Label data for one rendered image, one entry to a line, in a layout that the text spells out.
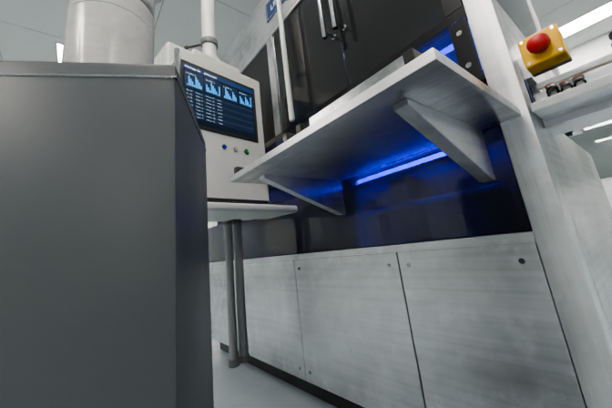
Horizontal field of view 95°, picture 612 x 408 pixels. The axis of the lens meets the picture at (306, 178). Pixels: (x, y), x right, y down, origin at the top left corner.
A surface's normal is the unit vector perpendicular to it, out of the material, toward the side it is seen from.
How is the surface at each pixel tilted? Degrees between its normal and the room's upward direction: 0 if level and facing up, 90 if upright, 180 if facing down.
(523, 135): 90
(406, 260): 90
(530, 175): 90
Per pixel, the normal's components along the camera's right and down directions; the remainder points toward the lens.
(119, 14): 0.66, -0.26
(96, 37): 0.29, -0.26
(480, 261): -0.78, -0.06
